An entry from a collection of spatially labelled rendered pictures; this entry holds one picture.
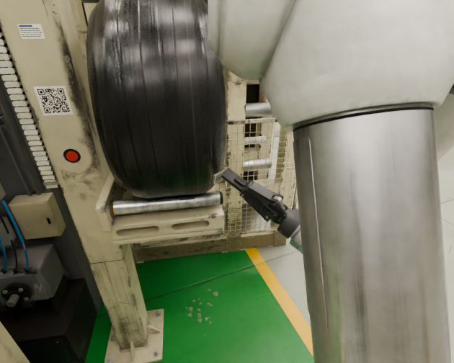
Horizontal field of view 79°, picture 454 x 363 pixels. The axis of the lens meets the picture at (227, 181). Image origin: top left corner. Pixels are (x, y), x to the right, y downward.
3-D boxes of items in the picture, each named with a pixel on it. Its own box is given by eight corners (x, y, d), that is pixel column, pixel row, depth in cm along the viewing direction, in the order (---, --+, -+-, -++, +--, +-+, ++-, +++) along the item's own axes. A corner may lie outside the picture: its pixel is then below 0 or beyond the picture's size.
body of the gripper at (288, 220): (295, 232, 63) (262, 208, 65) (285, 243, 70) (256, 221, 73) (311, 210, 66) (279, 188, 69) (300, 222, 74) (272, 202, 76)
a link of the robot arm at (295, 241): (301, 261, 69) (282, 245, 70) (319, 234, 73) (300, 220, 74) (314, 251, 61) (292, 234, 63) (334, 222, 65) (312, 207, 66)
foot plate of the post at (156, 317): (103, 370, 127) (101, 366, 125) (114, 317, 150) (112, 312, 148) (162, 360, 131) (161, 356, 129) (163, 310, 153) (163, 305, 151)
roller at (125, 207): (112, 217, 86) (108, 214, 82) (112, 203, 88) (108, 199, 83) (222, 206, 91) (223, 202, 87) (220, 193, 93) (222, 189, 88)
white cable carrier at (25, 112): (46, 189, 85) (-28, 6, 60) (52, 180, 89) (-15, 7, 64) (61, 187, 86) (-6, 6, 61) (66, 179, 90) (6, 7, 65)
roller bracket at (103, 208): (101, 233, 82) (94, 207, 77) (122, 171, 116) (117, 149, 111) (113, 232, 83) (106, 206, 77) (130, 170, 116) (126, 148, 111)
